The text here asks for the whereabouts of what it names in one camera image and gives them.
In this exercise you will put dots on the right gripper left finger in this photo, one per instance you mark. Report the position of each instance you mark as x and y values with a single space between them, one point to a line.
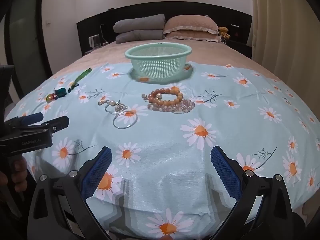
59 209

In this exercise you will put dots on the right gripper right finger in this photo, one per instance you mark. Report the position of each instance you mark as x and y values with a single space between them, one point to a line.
262 209

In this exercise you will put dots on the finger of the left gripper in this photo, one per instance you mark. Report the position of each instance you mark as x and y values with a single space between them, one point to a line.
24 120
48 127

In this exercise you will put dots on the pearl earring silver hoop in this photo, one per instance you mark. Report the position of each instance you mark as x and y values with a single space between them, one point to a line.
113 107

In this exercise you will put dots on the person's left hand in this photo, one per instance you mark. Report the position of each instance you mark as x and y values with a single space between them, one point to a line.
18 173

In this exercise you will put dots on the dark door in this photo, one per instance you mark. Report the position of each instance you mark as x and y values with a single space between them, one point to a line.
24 45

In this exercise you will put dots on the white bedside device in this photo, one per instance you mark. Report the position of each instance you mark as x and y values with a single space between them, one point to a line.
94 41

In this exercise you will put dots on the black headboard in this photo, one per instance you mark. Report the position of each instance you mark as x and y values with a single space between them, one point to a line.
238 23

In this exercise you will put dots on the daisy print blue cloth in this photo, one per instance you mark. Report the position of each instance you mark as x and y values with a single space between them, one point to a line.
161 180

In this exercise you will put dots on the mint green plastic basket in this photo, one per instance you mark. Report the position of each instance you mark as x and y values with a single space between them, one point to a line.
159 62

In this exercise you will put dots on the lower grey folded blanket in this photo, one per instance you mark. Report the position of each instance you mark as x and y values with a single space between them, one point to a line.
139 35

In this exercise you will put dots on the grey folded blanket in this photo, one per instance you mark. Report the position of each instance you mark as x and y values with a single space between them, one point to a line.
154 22
139 35

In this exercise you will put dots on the upper grey folded blanket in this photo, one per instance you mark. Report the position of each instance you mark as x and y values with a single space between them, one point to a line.
154 22

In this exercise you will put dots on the upper beige ruffled pillow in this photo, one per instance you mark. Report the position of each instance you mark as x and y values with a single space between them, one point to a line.
191 22

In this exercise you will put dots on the beige ruffled pillow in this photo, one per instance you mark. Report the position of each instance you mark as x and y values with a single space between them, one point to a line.
193 35
191 22

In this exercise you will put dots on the lower beige ruffled pillow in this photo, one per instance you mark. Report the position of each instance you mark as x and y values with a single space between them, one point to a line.
193 35

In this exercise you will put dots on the brown teddy bear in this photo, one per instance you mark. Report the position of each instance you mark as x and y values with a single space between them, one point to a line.
223 33

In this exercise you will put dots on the cream curtain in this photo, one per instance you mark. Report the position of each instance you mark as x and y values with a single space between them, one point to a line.
286 42

